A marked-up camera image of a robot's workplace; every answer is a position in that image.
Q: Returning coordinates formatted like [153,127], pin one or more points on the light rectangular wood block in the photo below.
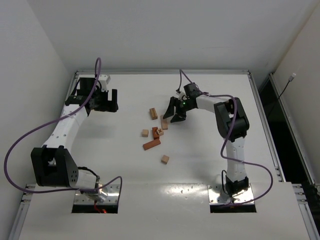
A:
[153,113]

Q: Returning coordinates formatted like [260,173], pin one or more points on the brown arch wood block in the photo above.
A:
[153,133]

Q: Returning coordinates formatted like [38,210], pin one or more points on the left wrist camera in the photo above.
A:
[103,81]

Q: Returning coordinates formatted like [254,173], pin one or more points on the reddish long wood block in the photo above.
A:
[151,144]

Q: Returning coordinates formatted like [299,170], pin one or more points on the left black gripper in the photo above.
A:
[105,106]

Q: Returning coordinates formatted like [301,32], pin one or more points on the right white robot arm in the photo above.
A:
[232,125]

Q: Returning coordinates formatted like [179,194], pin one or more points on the letter N wood cube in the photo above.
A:
[159,132]

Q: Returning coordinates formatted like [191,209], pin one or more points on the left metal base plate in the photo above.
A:
[108,195]

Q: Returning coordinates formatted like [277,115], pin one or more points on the letter Q wood cube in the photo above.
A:
[145,133]

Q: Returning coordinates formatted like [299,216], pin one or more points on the lone light wood cube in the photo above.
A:
[165,159]

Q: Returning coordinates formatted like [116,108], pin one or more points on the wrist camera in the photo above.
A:
[181,95]
[103,81]

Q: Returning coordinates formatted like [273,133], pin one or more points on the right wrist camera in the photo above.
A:
[181,95]

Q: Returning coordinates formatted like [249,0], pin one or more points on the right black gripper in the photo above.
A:
[180,108]

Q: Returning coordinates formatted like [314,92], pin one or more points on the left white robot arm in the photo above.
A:
[53,163]

